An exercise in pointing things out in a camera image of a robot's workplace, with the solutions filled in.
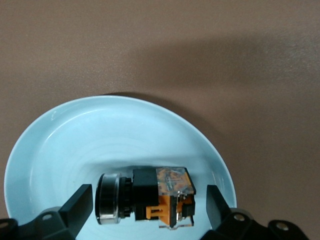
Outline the orange and black push-button switch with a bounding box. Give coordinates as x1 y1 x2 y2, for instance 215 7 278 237
94 166 197 230

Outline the light blue plate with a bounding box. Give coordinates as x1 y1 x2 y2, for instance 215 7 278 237
3 94 238 240

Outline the brown table mat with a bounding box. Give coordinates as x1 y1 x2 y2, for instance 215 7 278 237
0 0 320 240

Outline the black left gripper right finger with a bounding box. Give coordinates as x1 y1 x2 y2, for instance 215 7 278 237
199 184 266 240

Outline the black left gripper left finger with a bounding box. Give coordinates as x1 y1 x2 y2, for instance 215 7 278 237
34 183 94 240

